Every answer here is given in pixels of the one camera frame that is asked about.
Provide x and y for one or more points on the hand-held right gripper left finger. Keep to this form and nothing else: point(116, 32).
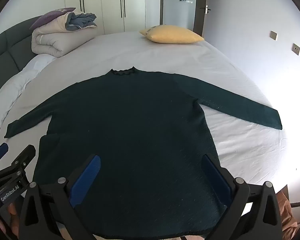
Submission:
point(86, 177)

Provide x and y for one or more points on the white wardrobe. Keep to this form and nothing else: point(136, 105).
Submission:
point(102, 5)

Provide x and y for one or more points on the bed with white sheet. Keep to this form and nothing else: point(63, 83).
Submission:
point(165, 55)

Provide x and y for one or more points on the dark green sweater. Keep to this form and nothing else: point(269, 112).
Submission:
point(130, 120)

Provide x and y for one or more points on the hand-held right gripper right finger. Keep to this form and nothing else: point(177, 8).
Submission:
point(216, 177)

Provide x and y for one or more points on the yellow pillow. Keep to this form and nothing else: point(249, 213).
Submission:
point(172, 35)

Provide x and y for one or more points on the brown cloth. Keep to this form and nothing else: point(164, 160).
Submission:
point(288, 215)

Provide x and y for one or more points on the white pillow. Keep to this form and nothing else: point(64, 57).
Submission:
point(17, 82)

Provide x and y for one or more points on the dark green headboard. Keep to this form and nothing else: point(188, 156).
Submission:
point(5, 47)

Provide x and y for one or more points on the blue-grey blanket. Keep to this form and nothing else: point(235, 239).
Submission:
point(80, 20)

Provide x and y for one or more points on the person's left hand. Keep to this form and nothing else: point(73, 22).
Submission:
point(12, 215)

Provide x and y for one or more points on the purple pillow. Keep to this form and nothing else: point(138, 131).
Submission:
point(50, 17)

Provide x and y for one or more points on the brown door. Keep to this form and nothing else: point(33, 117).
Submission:
point(199, 20)

